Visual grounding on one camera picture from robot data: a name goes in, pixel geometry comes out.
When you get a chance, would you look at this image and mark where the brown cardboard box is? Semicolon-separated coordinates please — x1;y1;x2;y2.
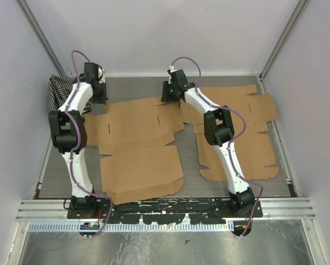
85;97;184;205

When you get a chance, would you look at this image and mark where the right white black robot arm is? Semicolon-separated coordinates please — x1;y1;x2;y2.
161;66;257;218

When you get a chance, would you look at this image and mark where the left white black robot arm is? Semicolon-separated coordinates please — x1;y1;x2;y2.
48;62;107;219

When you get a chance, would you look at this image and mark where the black white striped cloth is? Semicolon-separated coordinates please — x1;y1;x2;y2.
48;75;93;122

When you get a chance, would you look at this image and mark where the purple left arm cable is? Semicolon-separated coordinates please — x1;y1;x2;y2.
65;50;114;239

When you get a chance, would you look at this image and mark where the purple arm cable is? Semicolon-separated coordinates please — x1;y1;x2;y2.
65;50;114;239
171;56;264;239

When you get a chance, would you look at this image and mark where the left aluminium corner post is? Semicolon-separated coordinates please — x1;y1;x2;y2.
16;1;72;77

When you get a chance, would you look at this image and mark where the aluminium corner post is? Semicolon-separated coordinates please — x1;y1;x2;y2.
259;0;310;81
16;1;72;77

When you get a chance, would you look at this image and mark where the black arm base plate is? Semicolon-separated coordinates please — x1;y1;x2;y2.
63;197;263;225

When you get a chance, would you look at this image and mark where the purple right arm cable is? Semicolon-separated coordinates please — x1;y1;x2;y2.
171;56;264;239

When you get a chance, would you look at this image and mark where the aluminium front rail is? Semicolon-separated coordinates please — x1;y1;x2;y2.
16;197;315;224

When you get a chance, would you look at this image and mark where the right aluminium corner post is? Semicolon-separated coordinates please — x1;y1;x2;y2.
259;0;310;81

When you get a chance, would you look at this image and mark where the slotted grey cable duct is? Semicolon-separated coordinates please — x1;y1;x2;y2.
27;221;234;232

